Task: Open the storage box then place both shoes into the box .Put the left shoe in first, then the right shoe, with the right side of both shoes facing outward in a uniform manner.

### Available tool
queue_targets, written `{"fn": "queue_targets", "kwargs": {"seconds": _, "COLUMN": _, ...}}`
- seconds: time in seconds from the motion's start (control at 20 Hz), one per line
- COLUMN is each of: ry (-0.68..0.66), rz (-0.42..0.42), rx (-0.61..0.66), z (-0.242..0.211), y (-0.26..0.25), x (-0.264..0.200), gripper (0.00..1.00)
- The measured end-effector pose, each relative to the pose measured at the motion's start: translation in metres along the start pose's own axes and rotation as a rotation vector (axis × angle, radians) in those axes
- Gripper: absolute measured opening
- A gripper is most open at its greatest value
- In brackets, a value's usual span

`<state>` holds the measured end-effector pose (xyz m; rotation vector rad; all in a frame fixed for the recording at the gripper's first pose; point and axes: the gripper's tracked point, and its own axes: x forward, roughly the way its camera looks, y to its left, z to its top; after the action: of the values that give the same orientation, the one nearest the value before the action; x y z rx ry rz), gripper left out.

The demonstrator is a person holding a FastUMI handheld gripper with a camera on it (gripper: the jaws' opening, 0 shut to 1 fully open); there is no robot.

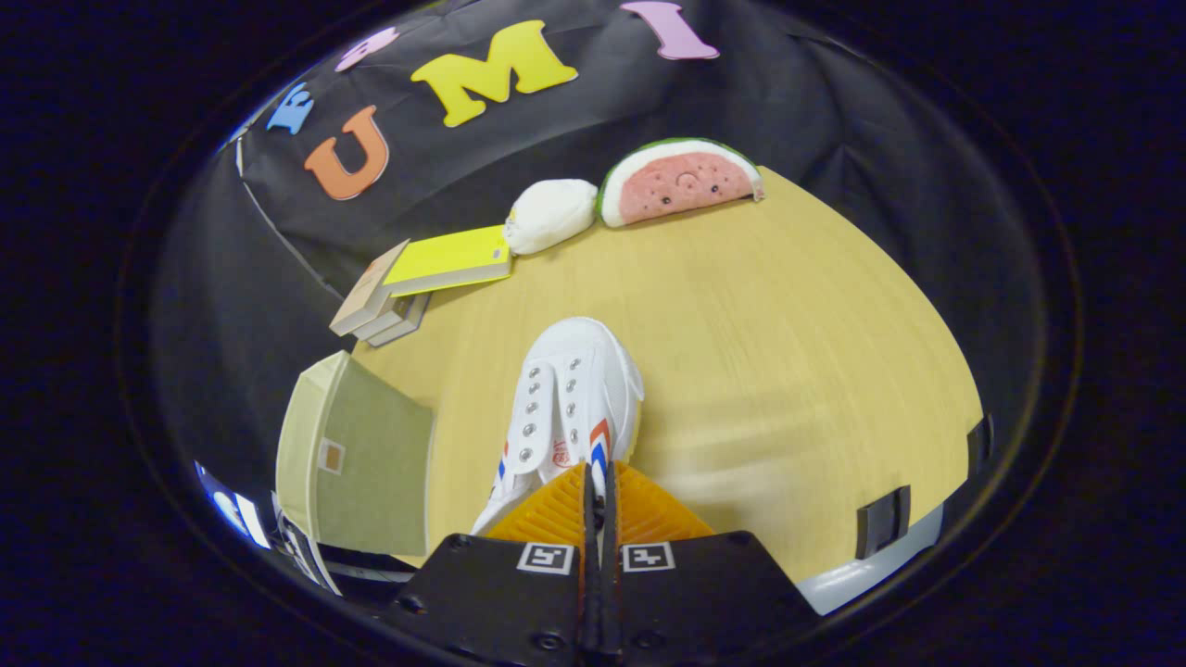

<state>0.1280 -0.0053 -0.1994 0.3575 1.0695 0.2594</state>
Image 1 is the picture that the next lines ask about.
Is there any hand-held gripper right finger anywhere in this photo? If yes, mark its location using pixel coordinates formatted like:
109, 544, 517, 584
600, 461, 824, 667

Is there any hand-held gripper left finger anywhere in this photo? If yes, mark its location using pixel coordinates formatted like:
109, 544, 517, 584
394, 461, 597, 667

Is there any white striped canvas shoe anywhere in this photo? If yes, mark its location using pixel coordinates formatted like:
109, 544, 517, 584
470, 317, 646, 538

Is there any pale green fabric storage box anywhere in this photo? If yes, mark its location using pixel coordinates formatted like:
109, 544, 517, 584
275, 350, 436, 559

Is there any black table clamp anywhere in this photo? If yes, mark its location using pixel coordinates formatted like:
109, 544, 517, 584
854, 485, 913, 560

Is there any grey paperback book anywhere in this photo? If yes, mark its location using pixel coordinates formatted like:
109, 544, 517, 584
368, 295, 432, 349
357, 295, 423, 342

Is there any laptop screen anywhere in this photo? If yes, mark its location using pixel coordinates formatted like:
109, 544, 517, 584
193, 460, 271, 549

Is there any yellow cover book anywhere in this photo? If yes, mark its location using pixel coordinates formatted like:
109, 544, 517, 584
382, 224, 513, 298

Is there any white plush toy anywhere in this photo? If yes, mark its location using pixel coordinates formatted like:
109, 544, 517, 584
503, 178, 600, 257

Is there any watermelon slice plush toy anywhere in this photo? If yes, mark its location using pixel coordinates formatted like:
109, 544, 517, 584
597, 137, 766, 229

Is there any black backdrop cloth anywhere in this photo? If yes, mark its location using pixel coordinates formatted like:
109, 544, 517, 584
153, 0, 1043, 520

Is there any white frame rail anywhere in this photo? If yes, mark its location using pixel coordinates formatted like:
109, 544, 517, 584
271, 491, 409, 598

